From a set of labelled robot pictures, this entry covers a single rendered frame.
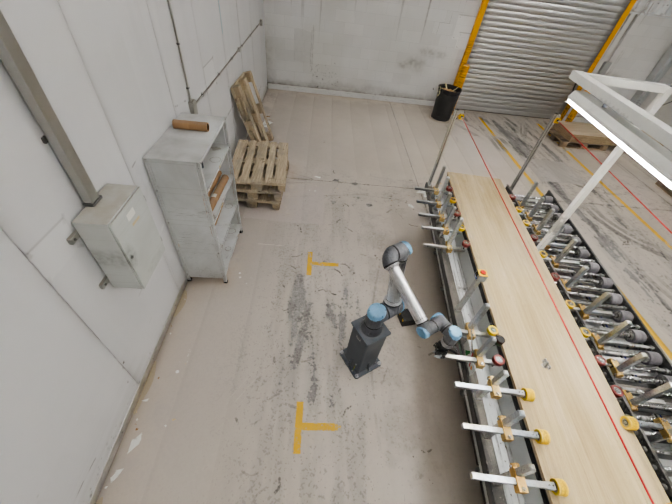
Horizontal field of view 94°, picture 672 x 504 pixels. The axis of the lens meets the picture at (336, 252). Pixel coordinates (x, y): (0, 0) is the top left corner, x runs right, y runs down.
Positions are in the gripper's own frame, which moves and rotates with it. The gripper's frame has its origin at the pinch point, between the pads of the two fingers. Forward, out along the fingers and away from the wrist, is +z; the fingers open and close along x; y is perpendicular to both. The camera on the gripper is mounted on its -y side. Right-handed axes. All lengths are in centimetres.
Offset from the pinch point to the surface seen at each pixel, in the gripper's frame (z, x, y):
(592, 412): -10, 29, -97
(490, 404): 19, 22, -43
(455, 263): 19, -122, -43
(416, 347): 82, -52, -14
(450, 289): 12, -78, -27
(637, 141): -156, -51, -54
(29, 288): -66, 32, 239
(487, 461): 12, 61, -27
